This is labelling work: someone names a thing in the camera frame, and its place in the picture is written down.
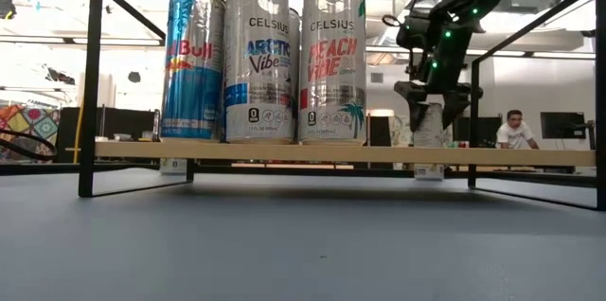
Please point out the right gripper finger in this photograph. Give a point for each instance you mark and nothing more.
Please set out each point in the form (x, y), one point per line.
(457, 100)
(416, 102)

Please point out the white Celsius Arctic Vibe can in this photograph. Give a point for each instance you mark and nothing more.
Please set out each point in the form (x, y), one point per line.
(296, 74)
(258, 78)

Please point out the blue silver Red Bull can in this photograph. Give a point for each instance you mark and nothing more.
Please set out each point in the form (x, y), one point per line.
(194, 93)

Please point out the black background box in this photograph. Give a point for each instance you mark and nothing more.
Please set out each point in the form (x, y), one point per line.
(487, 130)

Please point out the black cabinet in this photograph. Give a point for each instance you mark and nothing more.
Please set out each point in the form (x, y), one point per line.
(381, 131)

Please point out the ceiling light strip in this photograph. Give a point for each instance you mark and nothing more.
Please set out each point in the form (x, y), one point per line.
(30, 39)
(502, 53)
(118, 41)
(563, 55)
(383, 49)

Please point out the person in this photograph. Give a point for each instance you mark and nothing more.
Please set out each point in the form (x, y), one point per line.
(513, 133)

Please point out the black monitor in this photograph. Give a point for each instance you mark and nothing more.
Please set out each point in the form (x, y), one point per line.
(563, 126)

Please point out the blue table mat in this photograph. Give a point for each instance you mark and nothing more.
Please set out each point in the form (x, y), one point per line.
(303, 253)

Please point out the black round object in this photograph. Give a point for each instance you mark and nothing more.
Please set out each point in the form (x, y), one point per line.
(134, 76)

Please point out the black partition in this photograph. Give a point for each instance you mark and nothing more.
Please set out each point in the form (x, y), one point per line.
(123, 121)

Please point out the colourful patterned cloth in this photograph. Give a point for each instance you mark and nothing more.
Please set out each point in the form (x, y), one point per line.
(28, 121)

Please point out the black ceiling device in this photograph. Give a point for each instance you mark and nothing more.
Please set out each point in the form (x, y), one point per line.
(7, 7)

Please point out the grey wall vent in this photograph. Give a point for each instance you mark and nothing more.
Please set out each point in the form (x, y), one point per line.
(376, 77)

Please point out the wooden shelf with black frame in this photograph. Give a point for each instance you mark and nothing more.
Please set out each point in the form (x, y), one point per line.
(379, 153)

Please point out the black aluminium table frame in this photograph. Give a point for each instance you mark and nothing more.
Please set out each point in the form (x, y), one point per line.
(38, 169)

